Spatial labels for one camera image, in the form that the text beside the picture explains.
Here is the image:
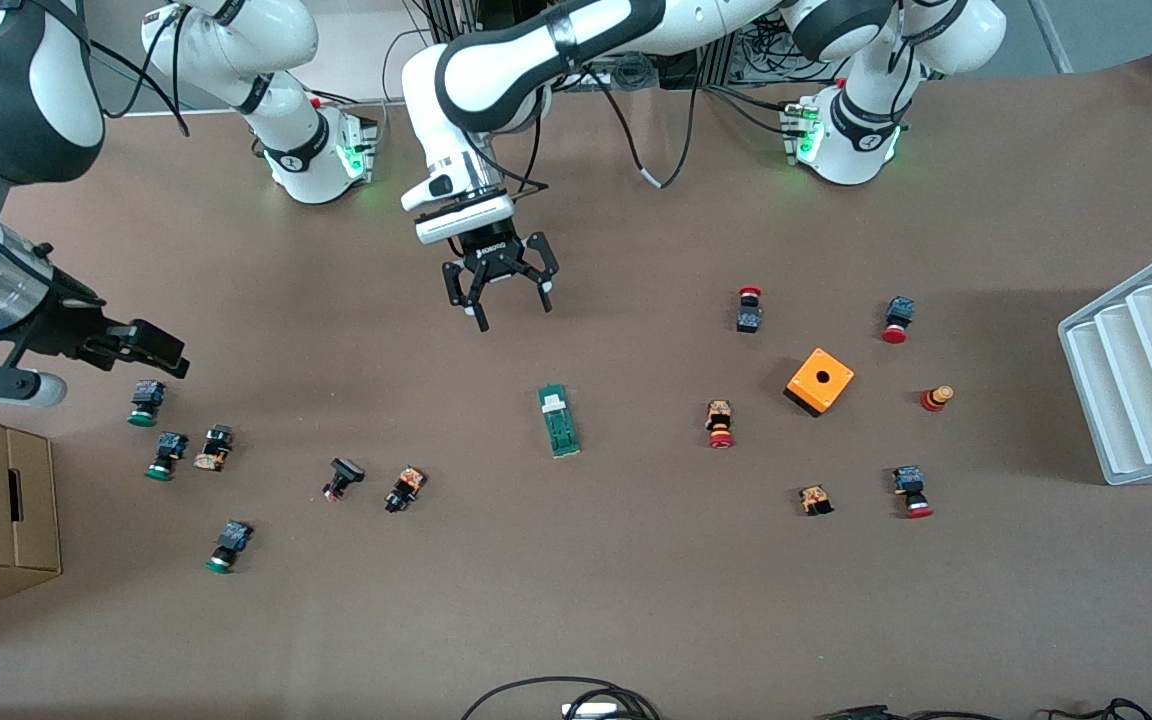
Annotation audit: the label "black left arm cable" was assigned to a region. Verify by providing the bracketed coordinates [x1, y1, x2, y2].
[591, 60, 702, 191]

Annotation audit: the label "black knob switch orange block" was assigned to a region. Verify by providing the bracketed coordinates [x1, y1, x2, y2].
[384, 465, 428, 515]

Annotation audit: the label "red mushroom pushbutton blue block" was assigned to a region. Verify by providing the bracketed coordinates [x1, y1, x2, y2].
[881, 296, 916, 345]
[891, 465, 935, 520]

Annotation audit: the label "black looped floor cable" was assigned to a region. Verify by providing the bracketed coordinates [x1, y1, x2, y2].
[461, 677, 662, 720]

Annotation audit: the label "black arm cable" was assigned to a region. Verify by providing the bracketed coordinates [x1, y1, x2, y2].
[591, 60, 702, 191]
[66, 0, 195, 138]

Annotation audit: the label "aluminium profile rack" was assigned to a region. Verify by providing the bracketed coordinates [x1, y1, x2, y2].
[406, 0, 837, 93]

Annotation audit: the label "white ribbed tray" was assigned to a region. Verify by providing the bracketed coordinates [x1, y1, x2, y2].
[1056, 238, 1152, 487]

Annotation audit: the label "black cable with connector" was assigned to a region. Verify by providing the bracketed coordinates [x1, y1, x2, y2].
[821, 705, 1007, 720]

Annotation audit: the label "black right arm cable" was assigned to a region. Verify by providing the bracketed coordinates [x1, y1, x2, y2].
[66, 0, 195, 138]

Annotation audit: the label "thin black curly cable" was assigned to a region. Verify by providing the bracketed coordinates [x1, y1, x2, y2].
[1046, 698, 1152, 720]

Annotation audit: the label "green load switch white handle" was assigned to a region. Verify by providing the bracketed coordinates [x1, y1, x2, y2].
[538, 384, 583, 458]

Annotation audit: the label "green mushroom pushbutton blue block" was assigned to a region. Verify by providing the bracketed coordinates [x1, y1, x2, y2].
[128, 379, 169, 428]
[145, 431, 189, 482]
[205, 519, 254, 575]

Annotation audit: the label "black flat-head switch red terminals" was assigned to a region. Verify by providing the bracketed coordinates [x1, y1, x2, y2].
[322, 457, 367, 502]

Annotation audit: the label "orange button enclosure box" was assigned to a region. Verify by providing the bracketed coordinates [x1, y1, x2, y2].
[784, 347, 856, 419]

